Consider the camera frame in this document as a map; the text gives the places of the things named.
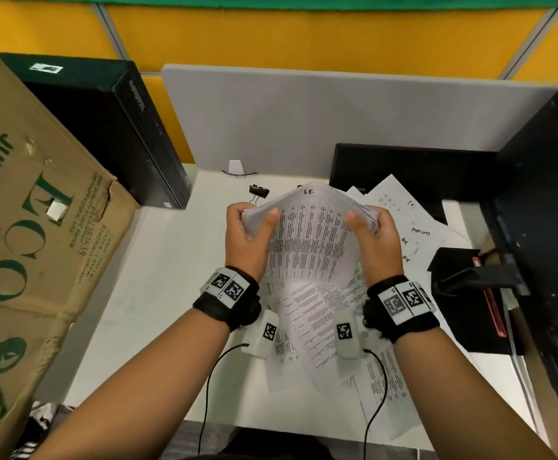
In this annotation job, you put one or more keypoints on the black monitor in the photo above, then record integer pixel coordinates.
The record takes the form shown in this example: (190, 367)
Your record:
(547, 234)

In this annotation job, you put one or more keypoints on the person's black shirt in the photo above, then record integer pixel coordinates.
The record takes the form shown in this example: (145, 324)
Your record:
(259, 450)

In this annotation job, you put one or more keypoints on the red pen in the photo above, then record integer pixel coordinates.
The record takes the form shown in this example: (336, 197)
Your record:
(497, 316)

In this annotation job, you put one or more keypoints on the pile of printed papers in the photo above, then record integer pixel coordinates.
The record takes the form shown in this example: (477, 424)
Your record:
(307, 325)

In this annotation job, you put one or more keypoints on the black wristband with markers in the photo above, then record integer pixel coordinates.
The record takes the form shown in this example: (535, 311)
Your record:
(216, 306)
(418, 325)

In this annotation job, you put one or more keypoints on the person's right forearm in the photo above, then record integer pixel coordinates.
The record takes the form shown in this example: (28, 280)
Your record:
(461, 402)

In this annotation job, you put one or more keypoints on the black monitor base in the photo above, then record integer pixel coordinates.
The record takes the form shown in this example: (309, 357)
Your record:
(403, 167)

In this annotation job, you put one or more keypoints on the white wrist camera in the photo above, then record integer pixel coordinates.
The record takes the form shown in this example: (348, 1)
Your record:
(348, 347)
(259, 337)

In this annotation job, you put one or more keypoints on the person's right hand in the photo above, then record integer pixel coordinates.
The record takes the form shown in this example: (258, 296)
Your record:
(379, 253)

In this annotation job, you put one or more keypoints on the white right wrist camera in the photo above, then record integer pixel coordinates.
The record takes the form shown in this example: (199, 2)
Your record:
(348, 347)

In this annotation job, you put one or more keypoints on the black left wristband with markers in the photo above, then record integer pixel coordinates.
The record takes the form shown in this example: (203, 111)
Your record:
(216, 306)

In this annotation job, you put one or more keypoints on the black binder clip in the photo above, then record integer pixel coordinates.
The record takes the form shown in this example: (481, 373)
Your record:
(258, 190)

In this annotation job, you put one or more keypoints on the person's left hand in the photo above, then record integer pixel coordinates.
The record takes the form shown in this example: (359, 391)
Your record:
(250, 253)

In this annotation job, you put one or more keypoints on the person's left forearm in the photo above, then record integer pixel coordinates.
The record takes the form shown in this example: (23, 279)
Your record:
(140, 392)

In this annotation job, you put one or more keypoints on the brown cardboard box green print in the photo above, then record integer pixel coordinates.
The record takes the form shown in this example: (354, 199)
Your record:
(29, 258)

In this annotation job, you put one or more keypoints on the plain brown carton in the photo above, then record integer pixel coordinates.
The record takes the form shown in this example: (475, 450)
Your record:
(547, 426)

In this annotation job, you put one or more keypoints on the black right wristband with markers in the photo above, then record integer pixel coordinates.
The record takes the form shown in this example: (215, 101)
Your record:
(418, 325)

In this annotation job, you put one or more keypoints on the black computer tower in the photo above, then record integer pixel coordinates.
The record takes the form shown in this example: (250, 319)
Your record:
(92, 129)

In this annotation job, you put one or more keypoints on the black white patterned bag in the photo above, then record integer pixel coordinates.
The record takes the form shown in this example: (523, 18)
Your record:
(34, 431)

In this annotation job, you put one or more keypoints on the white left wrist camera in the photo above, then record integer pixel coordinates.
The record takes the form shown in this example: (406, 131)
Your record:
(259, 337)

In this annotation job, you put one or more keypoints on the grey desk divider panel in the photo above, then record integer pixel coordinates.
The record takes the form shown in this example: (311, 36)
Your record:
(283, 119)

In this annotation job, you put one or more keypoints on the black folder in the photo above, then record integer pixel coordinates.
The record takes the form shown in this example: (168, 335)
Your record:
(461, 320)

